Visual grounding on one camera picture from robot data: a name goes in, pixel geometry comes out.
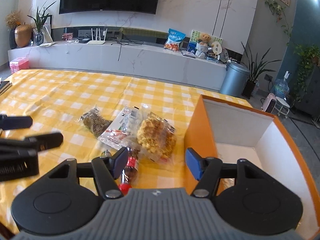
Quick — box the dark brown snack packet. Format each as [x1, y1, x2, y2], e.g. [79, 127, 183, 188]
[78, 106, 112, 138]

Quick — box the yellow puffed snack bag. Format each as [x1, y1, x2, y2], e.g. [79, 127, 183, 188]
[137, 104, 177, 162]

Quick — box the white red snack packet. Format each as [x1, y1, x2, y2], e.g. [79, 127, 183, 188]
[98, 106, 143, 150]

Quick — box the orange cardboard box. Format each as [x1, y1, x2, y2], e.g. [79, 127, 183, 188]
[184, 95, 319, 239]

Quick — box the yellow white checkered tablecloth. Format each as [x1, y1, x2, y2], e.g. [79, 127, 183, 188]
[0, 68, 253, 235]

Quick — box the pink tissue box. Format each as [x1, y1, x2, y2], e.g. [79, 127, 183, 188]
[9, 57, 29, 74]

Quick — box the pink small heater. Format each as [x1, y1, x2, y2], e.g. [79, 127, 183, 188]
[261, 93, 277, 113]

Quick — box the bronze round vase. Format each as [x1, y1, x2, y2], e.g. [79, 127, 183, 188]
[15, 24, 33, 48]

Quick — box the white small stool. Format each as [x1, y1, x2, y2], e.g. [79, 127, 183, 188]
[274, 96, 290, 119]

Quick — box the blue metal trash bin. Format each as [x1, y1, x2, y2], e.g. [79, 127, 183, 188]
[220, 61, 250, 97]

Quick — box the blue water jug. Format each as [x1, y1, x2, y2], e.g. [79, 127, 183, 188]
[273, 71, 290, 100]

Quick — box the potted long-leaf plant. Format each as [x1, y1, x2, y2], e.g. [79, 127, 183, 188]
[241, 43, 281, 99]

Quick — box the green plant glass vase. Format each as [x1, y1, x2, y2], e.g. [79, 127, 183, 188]
[28, 1, 56, 46]

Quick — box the white wifi router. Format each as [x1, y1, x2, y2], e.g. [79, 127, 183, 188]
[87, 28, 106, 45]

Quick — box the white marble tv cabinet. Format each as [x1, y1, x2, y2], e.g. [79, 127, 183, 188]
[8, 42, 226, 90]

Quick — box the round white hand fan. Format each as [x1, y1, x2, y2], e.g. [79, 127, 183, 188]
[211, 41, 222, 56]

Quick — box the dark grey drawer cabinet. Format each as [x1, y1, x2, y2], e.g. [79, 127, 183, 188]
[295, 67, 320, 118]

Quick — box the brown teddy bear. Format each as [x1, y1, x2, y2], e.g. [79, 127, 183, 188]
[197, 33, 212, 46]

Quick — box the green white book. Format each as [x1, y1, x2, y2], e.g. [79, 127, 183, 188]
[189, 30, 223, 46]

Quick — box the blue white snack bag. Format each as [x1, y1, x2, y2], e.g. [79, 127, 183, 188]
[164, 28, 185, 51]

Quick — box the hanging green vine plant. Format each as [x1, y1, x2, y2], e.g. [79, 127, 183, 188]
[264, 0, 319, 102]

